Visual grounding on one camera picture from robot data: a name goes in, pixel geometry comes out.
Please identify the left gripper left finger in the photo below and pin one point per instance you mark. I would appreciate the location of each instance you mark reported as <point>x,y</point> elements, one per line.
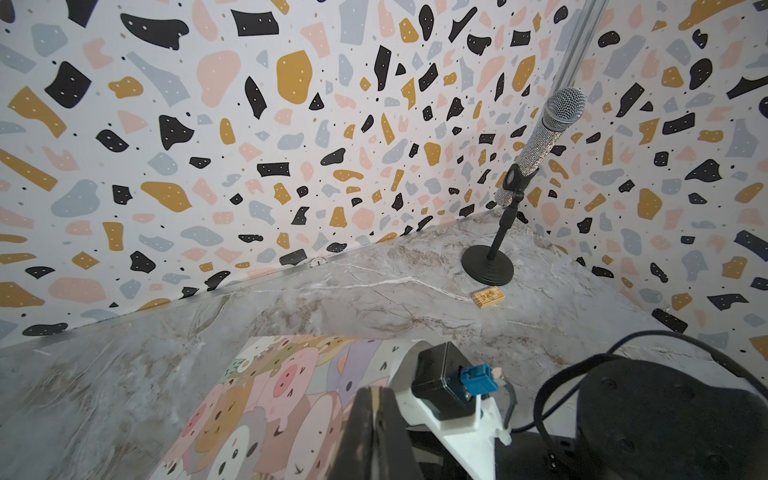
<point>353,460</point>

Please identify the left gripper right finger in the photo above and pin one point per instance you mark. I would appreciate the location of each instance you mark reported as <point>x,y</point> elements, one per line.
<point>395,458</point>

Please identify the white paper bag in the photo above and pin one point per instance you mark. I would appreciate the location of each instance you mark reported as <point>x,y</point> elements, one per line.
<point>281,407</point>

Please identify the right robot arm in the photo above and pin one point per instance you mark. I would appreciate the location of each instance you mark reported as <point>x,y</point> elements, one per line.
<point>641,420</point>

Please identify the small wooden block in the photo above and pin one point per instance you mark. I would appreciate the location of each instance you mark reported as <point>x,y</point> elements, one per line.
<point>487,297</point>

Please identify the black microphone stand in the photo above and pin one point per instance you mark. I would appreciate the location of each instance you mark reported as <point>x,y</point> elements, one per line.
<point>487,264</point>

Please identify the silver microphone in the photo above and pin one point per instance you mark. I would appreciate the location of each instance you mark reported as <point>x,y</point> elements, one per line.
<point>564,108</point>

